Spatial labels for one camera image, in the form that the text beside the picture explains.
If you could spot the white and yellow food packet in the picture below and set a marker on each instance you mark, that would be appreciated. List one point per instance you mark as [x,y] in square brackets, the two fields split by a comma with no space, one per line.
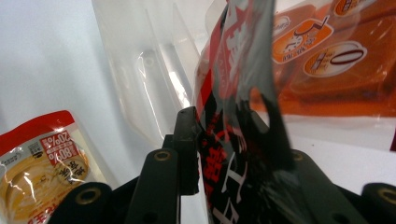
[40,168]

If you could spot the large orange snack packet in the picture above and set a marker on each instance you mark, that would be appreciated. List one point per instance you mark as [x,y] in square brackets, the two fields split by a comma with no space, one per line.
[336,62]

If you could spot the clear plastic container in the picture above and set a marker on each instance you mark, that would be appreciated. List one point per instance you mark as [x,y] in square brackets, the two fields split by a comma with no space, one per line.
[146,77]

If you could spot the red and black snack packet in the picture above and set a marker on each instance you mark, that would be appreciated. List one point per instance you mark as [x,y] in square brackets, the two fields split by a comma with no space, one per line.
[236,109]

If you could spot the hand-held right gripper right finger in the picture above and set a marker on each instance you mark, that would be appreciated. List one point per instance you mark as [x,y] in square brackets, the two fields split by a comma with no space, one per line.
[258,122]

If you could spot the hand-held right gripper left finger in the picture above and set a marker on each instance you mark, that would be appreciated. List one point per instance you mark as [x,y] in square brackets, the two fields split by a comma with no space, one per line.
[186,149]

